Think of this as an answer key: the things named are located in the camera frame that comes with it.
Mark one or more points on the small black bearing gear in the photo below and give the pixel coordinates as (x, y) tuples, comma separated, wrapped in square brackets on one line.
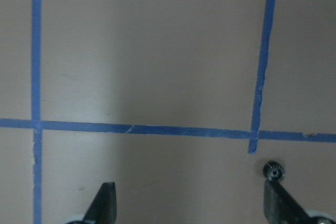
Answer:
[(273, 171)]

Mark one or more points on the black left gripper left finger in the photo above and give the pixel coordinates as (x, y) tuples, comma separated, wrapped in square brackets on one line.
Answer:
[(103, 208)]

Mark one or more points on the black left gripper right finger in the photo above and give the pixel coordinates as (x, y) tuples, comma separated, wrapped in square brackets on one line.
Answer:
[(280, 206)]

